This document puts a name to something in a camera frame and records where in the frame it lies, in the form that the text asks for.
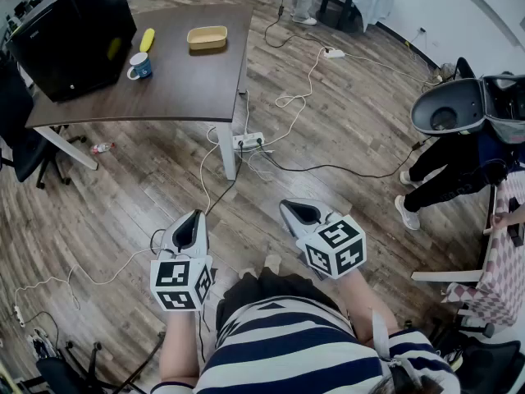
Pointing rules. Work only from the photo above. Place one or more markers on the person's black shorts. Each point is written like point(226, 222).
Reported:
point(279, 285)

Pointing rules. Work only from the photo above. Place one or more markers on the white power strip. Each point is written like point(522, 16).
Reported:
point(19, 315)
point(334, 53)
point(248, 140)

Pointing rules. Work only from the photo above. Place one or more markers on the gray shell backpack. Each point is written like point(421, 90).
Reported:
point(447, 109)

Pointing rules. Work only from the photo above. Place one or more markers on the black mesh chair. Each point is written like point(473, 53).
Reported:
point(488, 363)

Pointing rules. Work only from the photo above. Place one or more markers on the dark wooden table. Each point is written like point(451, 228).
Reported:
point(184, 88)

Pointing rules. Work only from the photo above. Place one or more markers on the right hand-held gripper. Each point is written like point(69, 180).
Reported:
point(338, 246)

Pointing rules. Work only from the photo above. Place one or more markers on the pink checkered cloth table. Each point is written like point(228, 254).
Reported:
point(506, 269)

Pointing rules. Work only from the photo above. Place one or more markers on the yellow corn cob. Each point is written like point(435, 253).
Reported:
point(147, 40)

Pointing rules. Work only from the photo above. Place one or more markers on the black frame chair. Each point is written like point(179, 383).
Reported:
point(465, 69)

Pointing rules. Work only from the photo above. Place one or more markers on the person's right shoe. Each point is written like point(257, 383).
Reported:
point(272, 263)

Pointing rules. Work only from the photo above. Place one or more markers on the clear plastic water bottle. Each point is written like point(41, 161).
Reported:
point(102, 148)

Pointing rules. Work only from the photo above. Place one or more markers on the tan rectangular tray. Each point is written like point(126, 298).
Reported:
point(207, 38)

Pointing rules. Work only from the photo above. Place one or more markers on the blue and white mug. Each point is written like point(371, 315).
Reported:
point(140, 66)

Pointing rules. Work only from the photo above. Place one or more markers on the person's shoe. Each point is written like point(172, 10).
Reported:
point(248, 272)
point(272, 263)

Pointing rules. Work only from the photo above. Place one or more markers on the person's left forearm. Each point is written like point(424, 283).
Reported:
point(180, 343)

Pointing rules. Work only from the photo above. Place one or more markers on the person's right forearm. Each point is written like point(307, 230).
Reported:
point(365, 298)

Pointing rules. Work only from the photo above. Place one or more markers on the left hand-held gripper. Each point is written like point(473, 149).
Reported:
point(180, 275)

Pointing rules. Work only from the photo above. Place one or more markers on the black office chair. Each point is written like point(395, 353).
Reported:
point(24, 150)

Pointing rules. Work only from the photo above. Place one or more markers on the person's striped shirt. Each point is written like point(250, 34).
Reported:
point(295, 351)

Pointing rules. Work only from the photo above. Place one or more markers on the black monitor screen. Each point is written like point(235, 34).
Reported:
point(74, 35)

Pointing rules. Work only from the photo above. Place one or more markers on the person's left shoe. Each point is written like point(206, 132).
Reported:
point(248, 272)

